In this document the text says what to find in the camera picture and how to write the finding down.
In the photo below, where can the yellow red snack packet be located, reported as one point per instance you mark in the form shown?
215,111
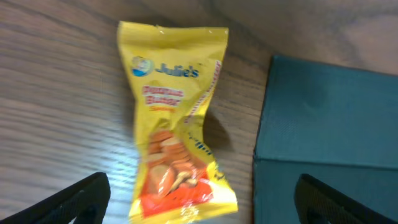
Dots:
173,74

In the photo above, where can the black gift box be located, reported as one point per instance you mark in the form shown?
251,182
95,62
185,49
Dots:
334,123

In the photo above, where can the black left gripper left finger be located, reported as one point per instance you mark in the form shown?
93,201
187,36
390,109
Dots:
83,202

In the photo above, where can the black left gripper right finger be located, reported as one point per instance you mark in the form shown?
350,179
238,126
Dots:
318,203

